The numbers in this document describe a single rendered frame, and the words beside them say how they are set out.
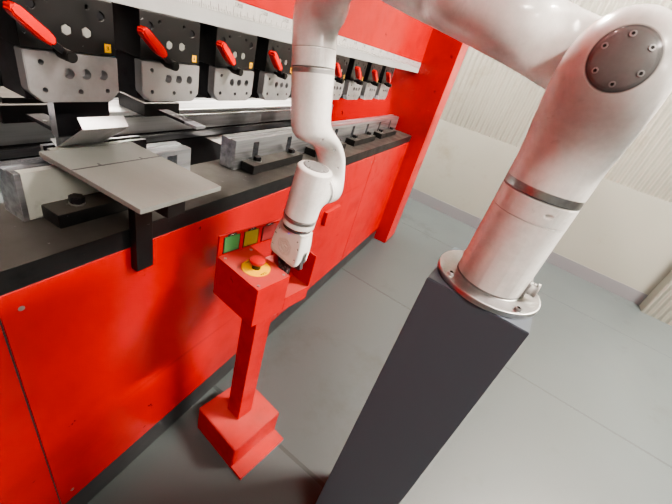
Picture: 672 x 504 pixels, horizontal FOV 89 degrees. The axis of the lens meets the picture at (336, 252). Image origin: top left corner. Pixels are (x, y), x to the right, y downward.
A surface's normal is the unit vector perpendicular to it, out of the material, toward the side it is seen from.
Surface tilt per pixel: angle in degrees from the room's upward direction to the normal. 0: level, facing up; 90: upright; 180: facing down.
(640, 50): 81
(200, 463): 0
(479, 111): 90
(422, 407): 90
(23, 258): 0
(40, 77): 90
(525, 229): 90
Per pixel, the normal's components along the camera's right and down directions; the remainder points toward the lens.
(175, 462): 0.25, -0.83
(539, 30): 0.27, 0.65
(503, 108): -0.54, 0.32
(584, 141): -0.45, 0.77
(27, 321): 0.86, 0.43
